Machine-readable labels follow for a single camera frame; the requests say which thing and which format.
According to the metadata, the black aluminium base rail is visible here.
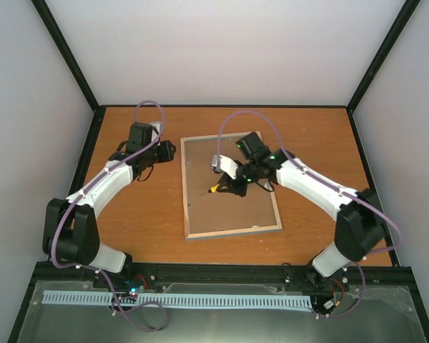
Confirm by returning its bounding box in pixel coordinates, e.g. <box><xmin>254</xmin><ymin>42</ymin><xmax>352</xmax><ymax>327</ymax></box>
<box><xmin>31</xmin><ymin>262</ymin><xmax>418</xmax><ymax>294</ymax></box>

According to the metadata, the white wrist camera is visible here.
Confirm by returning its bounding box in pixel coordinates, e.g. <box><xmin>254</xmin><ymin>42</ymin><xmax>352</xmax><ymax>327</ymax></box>
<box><xmin>211</xmin><ymin>154</ymin><xmax>239</xmax><ymax>179</ymax></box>
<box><xmin>150</xmin><ymin>121</ymin><xmax>164</xmax><ymax>135</ymax></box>

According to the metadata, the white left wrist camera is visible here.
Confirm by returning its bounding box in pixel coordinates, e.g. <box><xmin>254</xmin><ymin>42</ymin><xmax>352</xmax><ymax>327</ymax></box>
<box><xmin>150</xmin><ymin>121</ymin><xmax>164</xmax><ymax>135</ymax></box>

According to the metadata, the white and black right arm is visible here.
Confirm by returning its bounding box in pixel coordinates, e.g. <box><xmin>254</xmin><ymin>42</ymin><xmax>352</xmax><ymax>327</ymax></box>
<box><xmin>210</xmin><ymin>132</ymin><xmax>386</xmax><ymax>289</ymax></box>

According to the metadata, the black enclosure frame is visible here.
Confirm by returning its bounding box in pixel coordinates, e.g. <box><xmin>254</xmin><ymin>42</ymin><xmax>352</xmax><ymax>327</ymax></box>
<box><xmin>6</xmin><ymin>0</ymin><xmax>429</xmax><ymax>343</ymax></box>

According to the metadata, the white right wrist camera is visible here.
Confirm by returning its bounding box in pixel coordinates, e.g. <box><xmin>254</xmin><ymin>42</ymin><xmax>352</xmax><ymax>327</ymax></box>
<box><xmin>211</xmin><ymin>154</ymin><xmax>239</xmax><ymax>179</ymax></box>

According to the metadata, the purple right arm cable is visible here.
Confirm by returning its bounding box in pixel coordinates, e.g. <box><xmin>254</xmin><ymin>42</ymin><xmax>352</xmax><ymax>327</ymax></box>
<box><xmin>217</xmin><ymin>109</ymin><xmax>403</xmax><ymax>319</ymax></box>

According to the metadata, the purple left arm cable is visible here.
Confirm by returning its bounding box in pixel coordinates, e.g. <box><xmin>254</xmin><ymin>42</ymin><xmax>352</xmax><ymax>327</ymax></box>
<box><xmin>49</xmin><ymin>100</ymin><xmax>169</xmax><ymax>332</ymax></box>

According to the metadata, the yellow handled screwdriver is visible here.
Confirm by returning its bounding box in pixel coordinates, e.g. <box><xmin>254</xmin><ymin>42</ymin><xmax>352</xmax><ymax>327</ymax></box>
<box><xmin>200</xmin><ymin>184</ymin><xmax>220</xmax><ymax>197</ymax></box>

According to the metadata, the light blue slotted cable duct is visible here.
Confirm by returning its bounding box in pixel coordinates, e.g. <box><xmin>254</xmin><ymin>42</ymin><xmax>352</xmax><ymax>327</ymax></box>
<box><xmin>41</xmin><ymin>290</ymin><xmax>312</xmax><ymax>312</ymax></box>

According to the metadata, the blue wooden picture frame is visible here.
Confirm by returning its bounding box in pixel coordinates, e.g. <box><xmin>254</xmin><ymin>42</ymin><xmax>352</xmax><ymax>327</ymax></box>
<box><xmin>180</xmin><ymin>135</ymin><xmax>282</xmax><ymax>239</ymax></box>

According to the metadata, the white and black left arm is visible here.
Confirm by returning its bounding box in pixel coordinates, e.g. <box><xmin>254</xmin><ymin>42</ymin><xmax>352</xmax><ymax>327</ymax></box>
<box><xmin>42</xmin><ymin>121</ymin><xmax>176</xmax><ymax>288</ymax></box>

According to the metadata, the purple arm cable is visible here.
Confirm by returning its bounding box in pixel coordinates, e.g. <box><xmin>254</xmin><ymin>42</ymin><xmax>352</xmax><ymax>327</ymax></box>
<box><xmin>217</xmin><ymin>109</ymin><xmax>403</xmax><ymax>319</ymax></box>
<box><xmin>49</xmin><ymin>100</ymin><xmax>169</xmax><ymax>332</ymax></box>

